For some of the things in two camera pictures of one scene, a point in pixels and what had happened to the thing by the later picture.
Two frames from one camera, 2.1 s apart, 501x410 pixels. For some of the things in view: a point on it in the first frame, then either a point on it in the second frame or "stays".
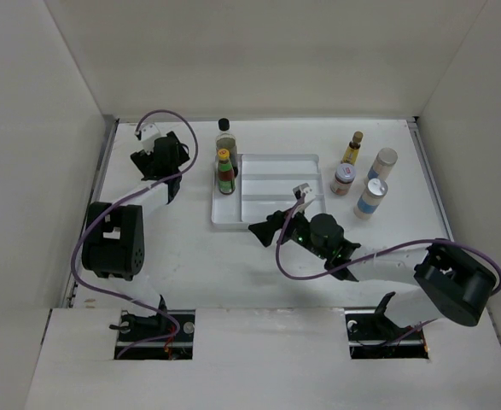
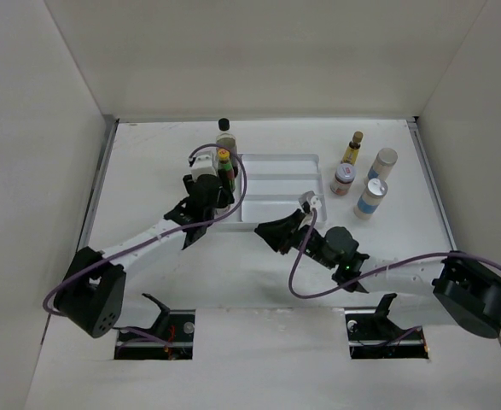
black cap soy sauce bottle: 226,140 stays
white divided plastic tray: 265,185 stays
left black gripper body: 144,161 -> 224,200
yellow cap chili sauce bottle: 225,175 stays
